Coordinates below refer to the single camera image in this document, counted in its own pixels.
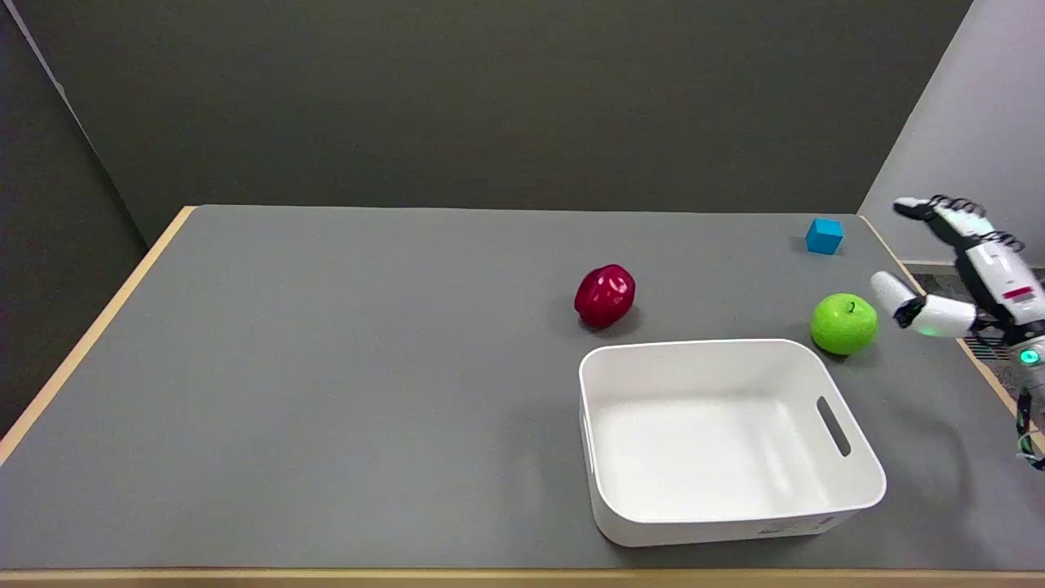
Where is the green apple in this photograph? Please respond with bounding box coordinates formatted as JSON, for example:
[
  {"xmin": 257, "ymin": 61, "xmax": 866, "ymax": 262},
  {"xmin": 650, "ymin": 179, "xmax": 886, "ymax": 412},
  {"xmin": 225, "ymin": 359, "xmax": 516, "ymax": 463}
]
[{"xmin": 811, "ymin": 293, "xmax": 880, "ymax": 357}]

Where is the red apple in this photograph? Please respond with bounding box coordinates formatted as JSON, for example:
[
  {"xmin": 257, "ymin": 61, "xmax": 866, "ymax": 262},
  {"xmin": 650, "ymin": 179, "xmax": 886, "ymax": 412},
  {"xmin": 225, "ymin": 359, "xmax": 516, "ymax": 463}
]
[{"xmin": 574, "ymin": 264, "xmax": 637, "ymax": 331}]

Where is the white plastic bin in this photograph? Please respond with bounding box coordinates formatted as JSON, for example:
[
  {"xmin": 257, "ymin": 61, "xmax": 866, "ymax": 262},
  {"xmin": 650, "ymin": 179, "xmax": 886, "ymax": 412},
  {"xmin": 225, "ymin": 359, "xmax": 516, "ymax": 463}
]
[{"xmin": 578, "ymin": 338, "xmax": 888, "ymax": 548}]

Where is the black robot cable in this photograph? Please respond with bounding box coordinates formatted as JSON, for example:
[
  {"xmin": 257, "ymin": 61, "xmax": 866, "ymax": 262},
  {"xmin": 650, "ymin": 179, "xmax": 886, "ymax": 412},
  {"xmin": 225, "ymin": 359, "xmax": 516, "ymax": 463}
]
[{"xmin": 1015, "ymin": 390, "xmax": 1045, "ymax": 472}]

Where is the blue cube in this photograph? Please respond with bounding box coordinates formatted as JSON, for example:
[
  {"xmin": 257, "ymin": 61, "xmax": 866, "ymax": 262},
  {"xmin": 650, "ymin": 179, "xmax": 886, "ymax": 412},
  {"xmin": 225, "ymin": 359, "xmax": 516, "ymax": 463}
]
[{"xmin": 805, "ymin": 217, "xmax": 844, "ymax": 256}]

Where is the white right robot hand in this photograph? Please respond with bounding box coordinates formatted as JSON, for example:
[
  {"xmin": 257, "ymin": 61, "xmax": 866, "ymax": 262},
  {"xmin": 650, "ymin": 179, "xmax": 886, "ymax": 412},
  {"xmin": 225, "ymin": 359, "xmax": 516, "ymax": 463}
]
[{"xmin": 869, "ymin": 194, "xmax": 1045, "ymax": 345}]

